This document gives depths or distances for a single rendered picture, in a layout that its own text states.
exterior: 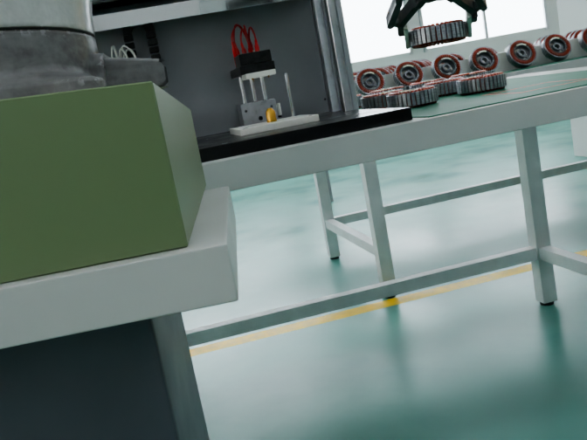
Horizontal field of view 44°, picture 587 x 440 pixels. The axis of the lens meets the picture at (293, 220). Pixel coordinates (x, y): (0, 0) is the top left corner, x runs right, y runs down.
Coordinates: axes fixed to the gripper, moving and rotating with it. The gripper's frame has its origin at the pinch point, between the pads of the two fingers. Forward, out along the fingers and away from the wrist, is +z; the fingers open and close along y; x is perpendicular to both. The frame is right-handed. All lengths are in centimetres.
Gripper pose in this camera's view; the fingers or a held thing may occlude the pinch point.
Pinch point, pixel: (437, 31)
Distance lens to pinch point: 145.1
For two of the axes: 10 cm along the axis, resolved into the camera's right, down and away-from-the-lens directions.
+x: -0.7, -9.4, 3.3
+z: 2.3, 3.1, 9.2
